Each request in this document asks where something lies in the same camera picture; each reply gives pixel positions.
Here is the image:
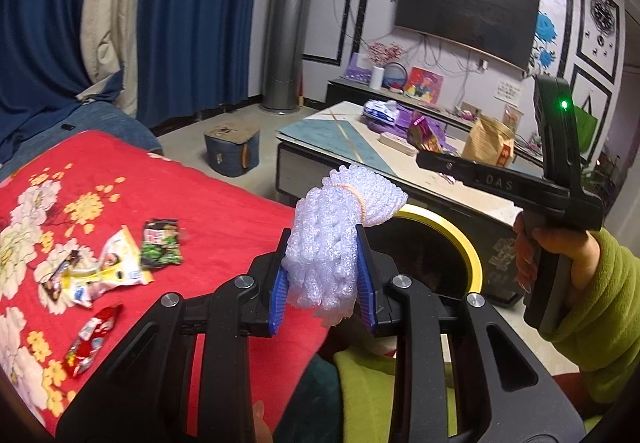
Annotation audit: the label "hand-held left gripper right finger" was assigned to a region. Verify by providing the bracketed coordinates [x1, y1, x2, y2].
[355, 224, 586, 443]

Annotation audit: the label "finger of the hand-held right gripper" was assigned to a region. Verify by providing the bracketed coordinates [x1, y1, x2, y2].
[416, 150, 476, 185]

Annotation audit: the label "brown paper bag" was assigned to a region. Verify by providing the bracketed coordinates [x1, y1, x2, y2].
[461, 116, 517, 169]

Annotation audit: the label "black television cabinet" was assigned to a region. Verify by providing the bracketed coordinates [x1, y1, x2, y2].
[326, 77, 541, 144]

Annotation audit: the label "coffee table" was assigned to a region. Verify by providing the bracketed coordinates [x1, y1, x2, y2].
[276, 99, 531, 309]

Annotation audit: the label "red snack packet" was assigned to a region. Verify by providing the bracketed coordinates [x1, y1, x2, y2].
[64, 304, 123, 378]

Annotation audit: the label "colourful picture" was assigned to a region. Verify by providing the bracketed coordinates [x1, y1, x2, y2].
[404, 66, 444, 102]

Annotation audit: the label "red floral blanket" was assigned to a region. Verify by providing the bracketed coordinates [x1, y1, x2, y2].
[0, 129, 331, 439]

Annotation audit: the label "green snack packet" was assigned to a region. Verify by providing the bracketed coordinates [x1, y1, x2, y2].
[140, 219, 181, 270]

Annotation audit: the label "white foam fruit net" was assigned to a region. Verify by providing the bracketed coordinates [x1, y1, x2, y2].
[281, 164, 408, 329]

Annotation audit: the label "person's right hand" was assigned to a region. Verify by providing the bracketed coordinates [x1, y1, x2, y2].
[513, 212, 601, 294]

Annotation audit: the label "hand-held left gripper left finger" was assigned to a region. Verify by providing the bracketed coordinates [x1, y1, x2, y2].
[55, 228, 293, 443]

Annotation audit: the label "purple cloth bag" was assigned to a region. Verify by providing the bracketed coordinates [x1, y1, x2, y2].
[367, 104, 451, 149]

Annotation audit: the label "pink artificial flowers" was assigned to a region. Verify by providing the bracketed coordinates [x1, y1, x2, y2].
[365, 42, 406, 69]

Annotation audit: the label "green bag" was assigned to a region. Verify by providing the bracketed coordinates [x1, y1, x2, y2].
[572, 106, 599, 159]

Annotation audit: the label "black wall clock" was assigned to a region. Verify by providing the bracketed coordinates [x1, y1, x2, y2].
[590, 0, 615, 31]

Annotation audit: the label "round ornament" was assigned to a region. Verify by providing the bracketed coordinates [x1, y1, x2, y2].
[384, 63, 408, 94]

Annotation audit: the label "white snack wrapper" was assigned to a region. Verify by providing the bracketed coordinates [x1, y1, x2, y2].
[65, 268, 108, 309]

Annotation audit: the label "silver tower air conditioner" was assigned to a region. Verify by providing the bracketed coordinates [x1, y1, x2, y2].
[259, 0, 318, 115]

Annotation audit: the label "white yellow snack packet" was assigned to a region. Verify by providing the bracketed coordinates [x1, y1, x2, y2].
[97, 225, 153, 286]

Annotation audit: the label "dark chocolate wrapper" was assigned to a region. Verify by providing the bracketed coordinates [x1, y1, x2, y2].
[41, 250, 81, 301]

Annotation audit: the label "blue bed sheet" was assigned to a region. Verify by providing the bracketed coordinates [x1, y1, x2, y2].
[0, 100, 163, 184]

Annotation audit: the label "tissue pack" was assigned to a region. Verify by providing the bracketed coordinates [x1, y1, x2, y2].
[363, 99, 398, 119]

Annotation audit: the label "person's right forearm green sleeve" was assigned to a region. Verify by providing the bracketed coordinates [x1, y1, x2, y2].
[547, 229, 640, 404]

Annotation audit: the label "person's green clothed leg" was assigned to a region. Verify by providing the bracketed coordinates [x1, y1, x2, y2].
[334, 348, 461, 443]

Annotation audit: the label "blue curtain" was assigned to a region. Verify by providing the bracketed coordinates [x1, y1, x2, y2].
[0, 0, 126, 151]
[135, 0, 266, 129]

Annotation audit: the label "beige curtain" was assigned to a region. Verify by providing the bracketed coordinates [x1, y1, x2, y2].
[80, 0, 148, 119]

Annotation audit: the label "black wall television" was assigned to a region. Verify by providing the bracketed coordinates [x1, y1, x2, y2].
[394, 0, 541, 71]

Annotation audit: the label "black trash bin yellow rim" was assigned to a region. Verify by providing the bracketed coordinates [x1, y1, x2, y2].
[370, 204, 483, 319]

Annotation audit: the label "white paper notice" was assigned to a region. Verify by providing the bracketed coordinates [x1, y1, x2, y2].
[495, 79, 523, 100]

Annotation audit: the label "purple box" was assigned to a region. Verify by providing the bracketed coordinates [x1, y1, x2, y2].
[346, 53, 373, 83]

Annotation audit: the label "blue square stool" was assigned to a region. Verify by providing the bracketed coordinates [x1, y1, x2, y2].
[204, 122, 261, 178]

